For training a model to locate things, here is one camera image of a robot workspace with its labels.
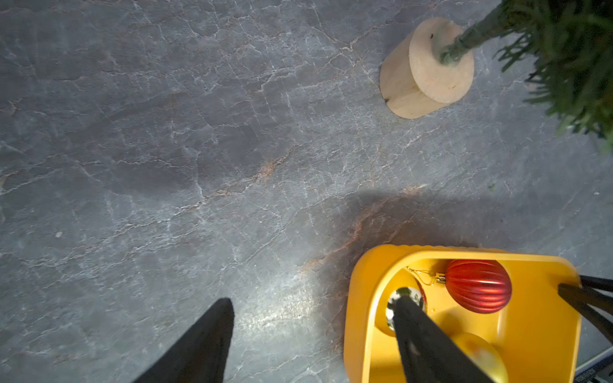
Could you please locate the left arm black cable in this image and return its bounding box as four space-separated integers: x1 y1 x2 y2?
557 274 613 346

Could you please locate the yellow plastic tray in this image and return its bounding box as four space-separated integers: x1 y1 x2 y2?
343 244 581 382

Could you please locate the silver ornament ball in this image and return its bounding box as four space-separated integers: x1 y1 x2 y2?
385 287 427 333

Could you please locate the small green christmas tree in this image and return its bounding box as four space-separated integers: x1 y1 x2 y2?
379 0 613 152

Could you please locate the gold ornament ball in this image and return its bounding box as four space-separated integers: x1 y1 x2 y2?
450 332 509 383

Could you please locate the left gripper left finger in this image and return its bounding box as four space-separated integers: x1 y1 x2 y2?
136 298 235 382

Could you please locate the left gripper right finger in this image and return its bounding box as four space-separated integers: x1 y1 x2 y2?
395 306 492 383

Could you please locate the red ribbed ornament ball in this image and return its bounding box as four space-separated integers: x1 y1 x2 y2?
408 259 512 314

